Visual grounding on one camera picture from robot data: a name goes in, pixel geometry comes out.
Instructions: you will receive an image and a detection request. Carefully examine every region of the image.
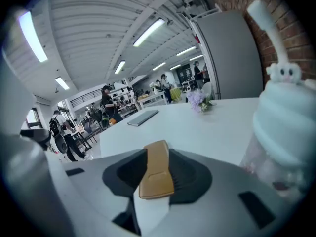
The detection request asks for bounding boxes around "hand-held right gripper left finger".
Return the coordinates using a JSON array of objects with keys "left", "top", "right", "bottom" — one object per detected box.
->
[{"left": 46, "top": 148, "right": 148, "bottom": 237}]

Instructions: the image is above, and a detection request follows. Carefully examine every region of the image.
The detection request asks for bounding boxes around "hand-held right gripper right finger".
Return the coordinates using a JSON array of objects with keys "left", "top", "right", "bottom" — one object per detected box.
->
[{"left": 132, "top": 148, "right": 293, "bottom": 237}]

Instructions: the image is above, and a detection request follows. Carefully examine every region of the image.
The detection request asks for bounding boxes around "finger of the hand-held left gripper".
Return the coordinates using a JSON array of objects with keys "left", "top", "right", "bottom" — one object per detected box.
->
[{"left": 19, "top": 128, "right": 53, "bottom": 151}]

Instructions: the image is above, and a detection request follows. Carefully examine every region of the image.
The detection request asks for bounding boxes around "black metal railing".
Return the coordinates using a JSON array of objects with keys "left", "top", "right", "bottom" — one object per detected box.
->
[{"left": 70, "top": 90, "right": 104, "bottom": 107}]

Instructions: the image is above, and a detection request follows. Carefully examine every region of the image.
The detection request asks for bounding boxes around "white desk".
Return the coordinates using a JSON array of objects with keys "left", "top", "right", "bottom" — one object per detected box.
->
[{"left": 99, "top": 97, "right": 262, "bottom": 167}]

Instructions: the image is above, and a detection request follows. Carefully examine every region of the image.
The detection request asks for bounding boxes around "grey flat tablet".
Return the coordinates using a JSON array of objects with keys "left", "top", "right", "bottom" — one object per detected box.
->
[{"left": 127, "top": 109, "right": 159, "bottom": 127}]

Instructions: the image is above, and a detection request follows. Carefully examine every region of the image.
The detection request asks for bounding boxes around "purple flower bouquet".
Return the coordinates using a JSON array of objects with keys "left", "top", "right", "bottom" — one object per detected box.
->
[{"left": 185, "top": 89, "right": 214, "bottom": 113}]

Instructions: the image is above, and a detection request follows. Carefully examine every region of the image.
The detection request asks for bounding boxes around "white background table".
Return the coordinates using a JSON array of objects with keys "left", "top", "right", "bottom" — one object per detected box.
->
[{"left": 138, "top": 92, "right": 166, "bottom": 109}]

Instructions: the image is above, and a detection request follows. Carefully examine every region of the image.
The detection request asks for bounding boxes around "clear cup with pale lid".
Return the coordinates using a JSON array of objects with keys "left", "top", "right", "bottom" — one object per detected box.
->
[{"left": 240, "top": 0, "right": 316, "bottom": 202}]

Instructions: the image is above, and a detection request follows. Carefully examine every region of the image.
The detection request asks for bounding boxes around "white chair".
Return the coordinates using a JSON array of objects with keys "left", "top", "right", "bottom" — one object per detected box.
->
[{"left": 201, "top": 82, "right": 213, "bottom": 98}]

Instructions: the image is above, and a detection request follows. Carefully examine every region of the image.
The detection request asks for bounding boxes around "yellow-green draped table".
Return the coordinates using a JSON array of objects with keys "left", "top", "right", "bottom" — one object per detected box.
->
[{"left": 170, "top": 87, "right": 182, "bottom": 101}]

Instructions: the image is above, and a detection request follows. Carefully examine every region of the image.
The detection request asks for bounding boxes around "grey partition panel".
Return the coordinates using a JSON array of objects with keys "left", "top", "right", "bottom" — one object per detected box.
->
[{"left": 195, "top": 10, "right": 264, "bottom": 100}]

